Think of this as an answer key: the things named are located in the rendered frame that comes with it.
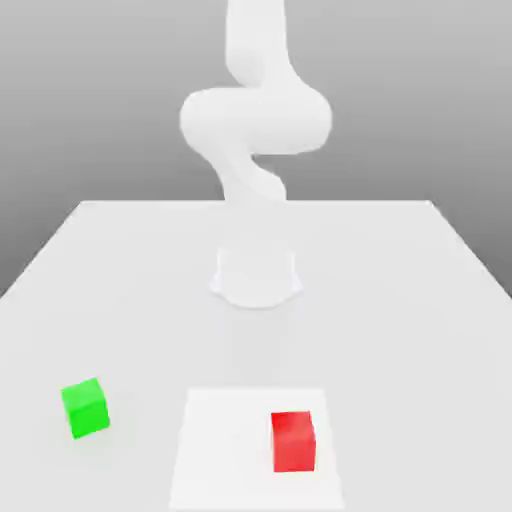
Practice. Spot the small red cube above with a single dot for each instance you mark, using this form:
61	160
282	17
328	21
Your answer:
293	443

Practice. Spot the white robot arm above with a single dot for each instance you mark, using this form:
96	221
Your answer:
256	120

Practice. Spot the small green cube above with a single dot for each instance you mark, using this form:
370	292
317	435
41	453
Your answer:
86	408

